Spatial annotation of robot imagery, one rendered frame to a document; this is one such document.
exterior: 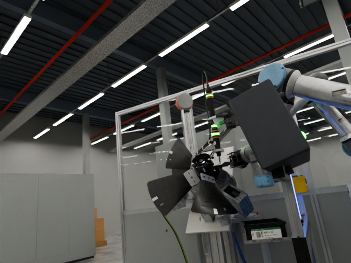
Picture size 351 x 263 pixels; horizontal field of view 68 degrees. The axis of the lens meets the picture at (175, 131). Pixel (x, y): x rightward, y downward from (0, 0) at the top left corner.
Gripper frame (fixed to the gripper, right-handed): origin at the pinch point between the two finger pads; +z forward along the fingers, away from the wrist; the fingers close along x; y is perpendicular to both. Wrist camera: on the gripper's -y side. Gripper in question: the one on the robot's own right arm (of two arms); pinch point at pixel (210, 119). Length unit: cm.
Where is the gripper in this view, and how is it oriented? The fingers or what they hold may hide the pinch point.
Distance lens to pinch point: 157.5
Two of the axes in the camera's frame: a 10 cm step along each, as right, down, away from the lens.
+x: 2.9, 2.4, 9.3
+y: 1.0, 9.6, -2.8
